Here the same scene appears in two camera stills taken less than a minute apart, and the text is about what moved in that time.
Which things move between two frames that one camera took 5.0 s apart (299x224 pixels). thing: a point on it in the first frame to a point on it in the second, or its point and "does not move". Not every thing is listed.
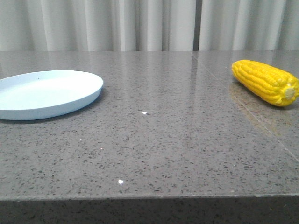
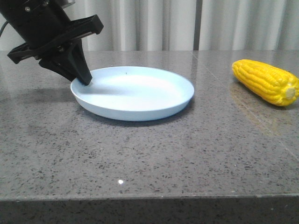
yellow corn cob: [274, 86] does not move
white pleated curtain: [149, 25] does not move
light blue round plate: [37, 94] to [129, 94]
